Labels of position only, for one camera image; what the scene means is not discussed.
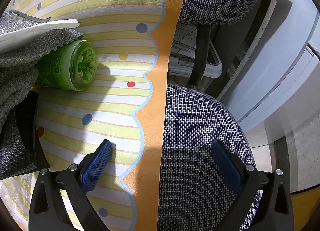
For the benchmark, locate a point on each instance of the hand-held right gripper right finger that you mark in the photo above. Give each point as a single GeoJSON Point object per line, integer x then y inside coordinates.
{"type": "Point", "coordinates": [227, 168]}

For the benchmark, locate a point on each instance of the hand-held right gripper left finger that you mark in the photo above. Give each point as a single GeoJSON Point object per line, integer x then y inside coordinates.
{"type": "Point", "coordinates": [97, 166]}

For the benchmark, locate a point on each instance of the green tea bottle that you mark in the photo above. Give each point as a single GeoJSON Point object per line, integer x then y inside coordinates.
{"type": "Point", "coordinates": [82, 63]}

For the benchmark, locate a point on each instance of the grey office chair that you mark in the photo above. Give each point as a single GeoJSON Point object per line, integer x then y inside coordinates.
{"type": "Point", "coordinates": [195, 121]}

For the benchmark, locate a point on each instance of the black cloth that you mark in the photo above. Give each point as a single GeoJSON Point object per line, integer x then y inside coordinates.
{"type": "Point", "coordinates": [22, 136]}

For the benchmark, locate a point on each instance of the white plastic storage box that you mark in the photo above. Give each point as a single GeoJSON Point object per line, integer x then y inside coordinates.
{"type": "Point", "coordinates": [212, 68]}

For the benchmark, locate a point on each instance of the white refrigerator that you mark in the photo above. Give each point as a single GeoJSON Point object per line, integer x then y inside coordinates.
{"type": "Point", "coordinates": [287, 58]}

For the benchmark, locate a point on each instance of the grey fluffy cloth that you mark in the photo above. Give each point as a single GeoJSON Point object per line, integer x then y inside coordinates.
{"type": "Point", "coordinates": [15, 65]}

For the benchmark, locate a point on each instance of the white instant noodle bowl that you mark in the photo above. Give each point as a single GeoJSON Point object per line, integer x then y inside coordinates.
{"type": "Point", "coordinates": [30, 32]}

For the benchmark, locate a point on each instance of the yellow striped dotted mat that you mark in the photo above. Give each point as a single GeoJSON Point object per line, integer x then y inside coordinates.
{"type": "Point", "coordinates": [75, 5]}

